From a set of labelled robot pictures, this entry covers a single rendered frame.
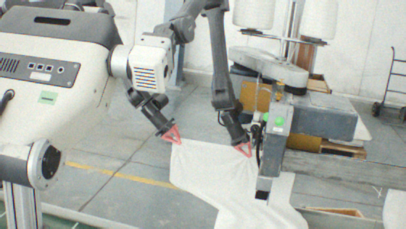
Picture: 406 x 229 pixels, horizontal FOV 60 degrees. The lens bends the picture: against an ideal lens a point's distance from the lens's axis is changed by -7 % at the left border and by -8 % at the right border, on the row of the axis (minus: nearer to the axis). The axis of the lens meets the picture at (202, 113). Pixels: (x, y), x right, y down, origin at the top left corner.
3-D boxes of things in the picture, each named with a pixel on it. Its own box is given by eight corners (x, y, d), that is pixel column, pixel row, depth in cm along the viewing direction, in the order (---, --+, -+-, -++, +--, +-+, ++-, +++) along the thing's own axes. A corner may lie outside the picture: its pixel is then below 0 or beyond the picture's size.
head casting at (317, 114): (257, 175, 129) (272, 92, 120) (262, 148, 152) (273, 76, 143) (342, 189, 125) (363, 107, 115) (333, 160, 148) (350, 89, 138)
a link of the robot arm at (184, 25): (193, -23, 142) (217, -30, 138) (206, 8, 150) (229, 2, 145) (149, 32, 110) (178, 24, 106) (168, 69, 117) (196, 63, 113)
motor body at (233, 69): (220, 122, 171) (227, 68, 163) (225, 112, 185) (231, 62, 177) (254, 128, 169) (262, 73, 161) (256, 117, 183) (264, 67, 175)
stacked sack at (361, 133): (314, 134, 413) (316, 122, 409) (313, 122, 453) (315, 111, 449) (371, 146, 400) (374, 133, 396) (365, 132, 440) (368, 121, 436)
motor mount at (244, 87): (221, 110, 165) (226, 74, 160) (223, 106, 171) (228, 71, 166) (286, 121, 160) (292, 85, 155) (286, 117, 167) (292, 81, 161)
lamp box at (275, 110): (265, 132, 120) (270, 105, 117) (266, 127, 124) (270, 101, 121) (288, 136, 118) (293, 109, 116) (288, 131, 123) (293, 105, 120)
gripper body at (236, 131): (249, 131, 149) (240, 115, 147) (248, 140, 139) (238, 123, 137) (233, 138, 150) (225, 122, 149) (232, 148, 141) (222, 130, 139)
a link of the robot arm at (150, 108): (136, 111, 148) (143, 103, 144) (146, 102, 153) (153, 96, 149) (148, 124, 149) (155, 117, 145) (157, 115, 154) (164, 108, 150)
